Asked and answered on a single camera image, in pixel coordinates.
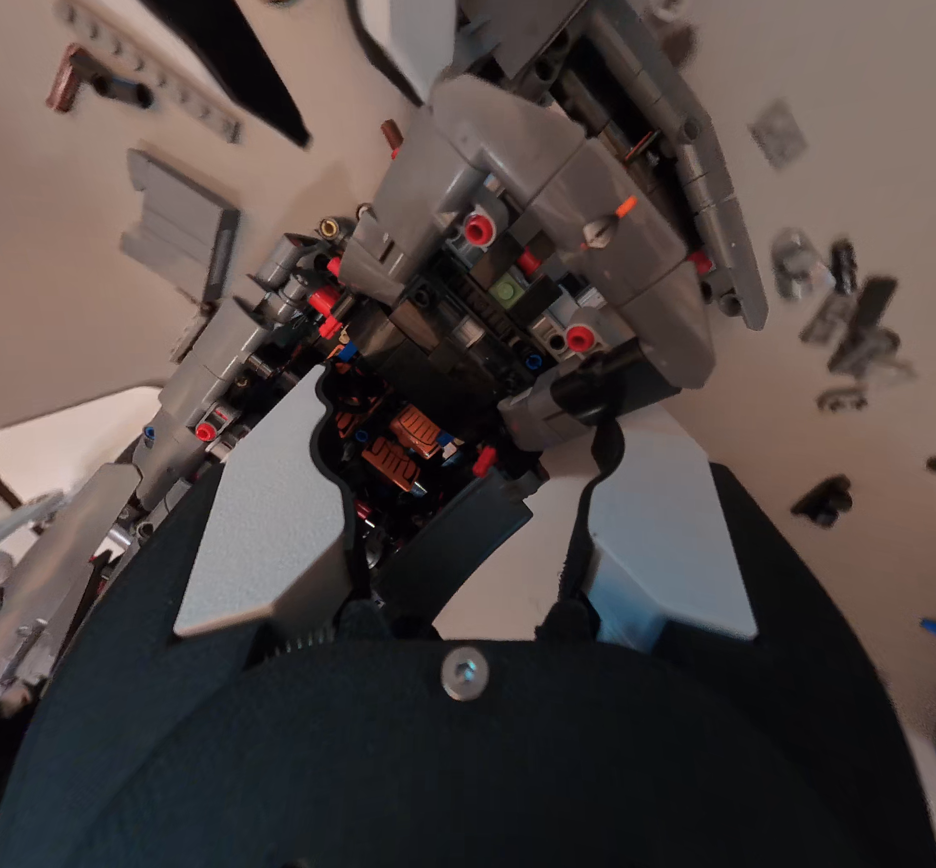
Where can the dark grey lego frame plate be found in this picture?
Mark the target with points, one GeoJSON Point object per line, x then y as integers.
{"type": "Point", "coordinates": [826, 318]}

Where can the grey oval lego liftarm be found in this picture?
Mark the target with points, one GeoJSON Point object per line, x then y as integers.
{"type": "Point", "coordinates": [843, 398]}

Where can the grey lego panel assembly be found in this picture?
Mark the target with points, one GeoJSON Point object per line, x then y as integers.
{"type": "Point", "coordinates": [175, 224]}

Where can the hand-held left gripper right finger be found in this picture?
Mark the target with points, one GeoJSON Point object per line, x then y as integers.
{"type": "Point", "coordinates": [673, 531]}

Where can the long grey lego plate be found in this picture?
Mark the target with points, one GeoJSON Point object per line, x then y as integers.
{"type": "Point", "coordinates": [146, 67]}

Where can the black lego pin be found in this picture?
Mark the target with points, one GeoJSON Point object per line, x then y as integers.
{"type": "Point", "coordinates": [124, 91]}

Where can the light grey round cross stud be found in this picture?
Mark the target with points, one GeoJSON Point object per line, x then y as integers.
{"type": "Point", "coordinates": [668, 5]}

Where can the grey lego car model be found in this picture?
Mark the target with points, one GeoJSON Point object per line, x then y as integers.
{"type": "Point", "coordinates": [512, 151]}

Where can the dark flat lego tile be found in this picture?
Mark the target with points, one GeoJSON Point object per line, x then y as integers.
{"type": "Point", "coordinates": [875, 303]}

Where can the grey lego slope tile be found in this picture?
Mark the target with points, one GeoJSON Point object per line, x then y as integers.
{"type": "Point", "coordinates": [865, 351]}

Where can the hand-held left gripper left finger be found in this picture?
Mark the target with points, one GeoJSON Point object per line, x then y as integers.
{"type": "Point", "coordinates": [270, 517]}

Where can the brown lego axle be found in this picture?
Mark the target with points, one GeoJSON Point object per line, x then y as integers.
{"type": "Point", "coordinates": [67, 82]}

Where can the black curved lego piece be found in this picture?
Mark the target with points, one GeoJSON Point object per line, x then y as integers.
{"type": "Point", "coordinates": [823, 500]}

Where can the small grey lego plate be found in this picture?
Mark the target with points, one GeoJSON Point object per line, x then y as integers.
{"type": "Point", "coordinates": [777, 134]}

